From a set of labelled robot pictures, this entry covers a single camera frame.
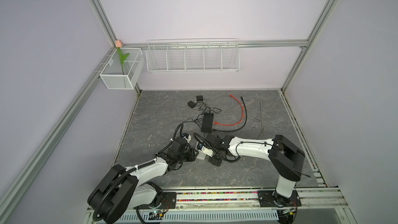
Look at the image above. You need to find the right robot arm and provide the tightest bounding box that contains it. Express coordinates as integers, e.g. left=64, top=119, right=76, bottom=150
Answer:
left=193, top=133, right=306, bottom=208

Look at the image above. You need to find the black ribbed network switch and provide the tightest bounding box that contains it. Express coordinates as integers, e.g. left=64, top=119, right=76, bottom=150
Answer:
left=201, top=113, right=214, bottom=133

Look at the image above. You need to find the black ethernet cable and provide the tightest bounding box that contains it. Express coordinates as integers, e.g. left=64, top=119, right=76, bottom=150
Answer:
left=212, top=96, right=248, bottom=133

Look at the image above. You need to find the artificial pink tulip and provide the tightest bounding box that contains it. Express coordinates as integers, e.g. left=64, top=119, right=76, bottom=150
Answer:
left=115, top=40, right=130, bottom=75

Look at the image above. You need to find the red ethernet cable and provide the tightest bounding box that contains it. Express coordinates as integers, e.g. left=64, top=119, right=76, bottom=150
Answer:
left=212, top=93, right=245, bottom=127

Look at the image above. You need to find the white wire wall basket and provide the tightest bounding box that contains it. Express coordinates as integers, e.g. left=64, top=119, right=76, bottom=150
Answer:
left=146, top=38, right=240, bottom=73

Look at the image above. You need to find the black power plug cable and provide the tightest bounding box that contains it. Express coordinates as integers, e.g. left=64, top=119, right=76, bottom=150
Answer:
left=195, top=101, right=222, bottom=116

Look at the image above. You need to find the black power adapter near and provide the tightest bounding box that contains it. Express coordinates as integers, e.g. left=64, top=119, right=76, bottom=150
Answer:
left=188, top=101, right=197, bottom=108

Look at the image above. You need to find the grey cable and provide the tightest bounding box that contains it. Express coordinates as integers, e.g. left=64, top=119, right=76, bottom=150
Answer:
left=251, top=101, right=266, bottom=141

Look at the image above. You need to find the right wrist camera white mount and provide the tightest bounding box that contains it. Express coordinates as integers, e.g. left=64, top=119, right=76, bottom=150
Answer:
left=197, top=143, right=213, bottom=157

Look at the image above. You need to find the white mesh box basket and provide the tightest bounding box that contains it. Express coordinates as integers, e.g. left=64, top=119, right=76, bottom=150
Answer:
left=100, top=48, right=145, bottom=90

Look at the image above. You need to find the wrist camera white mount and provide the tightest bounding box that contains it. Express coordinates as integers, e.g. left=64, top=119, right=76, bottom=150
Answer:
left=181, top=133, right=192, bottom=143
left=197, top=143, right=213, bottom=157

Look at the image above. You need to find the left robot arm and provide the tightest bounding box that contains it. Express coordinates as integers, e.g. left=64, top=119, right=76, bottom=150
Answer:
left=87, top=123, right=199, bottom=224

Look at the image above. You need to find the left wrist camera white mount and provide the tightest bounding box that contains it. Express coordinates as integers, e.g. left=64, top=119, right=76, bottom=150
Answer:
left=181, top=133, right=192, bottom=143

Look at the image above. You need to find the white network switch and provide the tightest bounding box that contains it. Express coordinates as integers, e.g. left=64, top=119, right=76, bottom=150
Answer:
left=196, top=151, right=206, bottom=160

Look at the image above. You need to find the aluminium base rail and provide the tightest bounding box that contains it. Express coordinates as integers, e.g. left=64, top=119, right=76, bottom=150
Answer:
left=82, top=187, right=358, bottom=224

